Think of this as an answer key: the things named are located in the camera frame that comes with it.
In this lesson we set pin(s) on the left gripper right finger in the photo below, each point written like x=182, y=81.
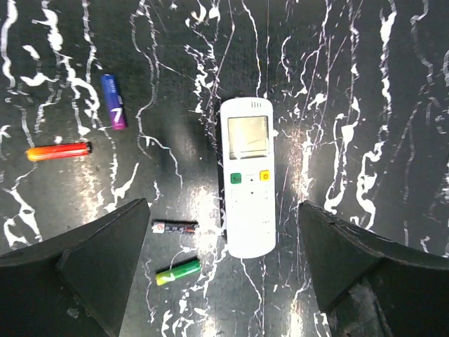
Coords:
x=370, y=286

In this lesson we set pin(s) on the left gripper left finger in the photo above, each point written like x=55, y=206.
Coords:
x=77, y=283

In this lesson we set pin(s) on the white remote control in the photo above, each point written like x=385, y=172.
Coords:
x=247, y=139

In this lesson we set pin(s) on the green yellow battery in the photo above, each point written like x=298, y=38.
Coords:
x=181, y=271

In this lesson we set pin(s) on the red orange battery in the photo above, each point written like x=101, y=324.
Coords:
x=60, y=151

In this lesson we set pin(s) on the purple blue battery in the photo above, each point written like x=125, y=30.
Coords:
x=113, y=102

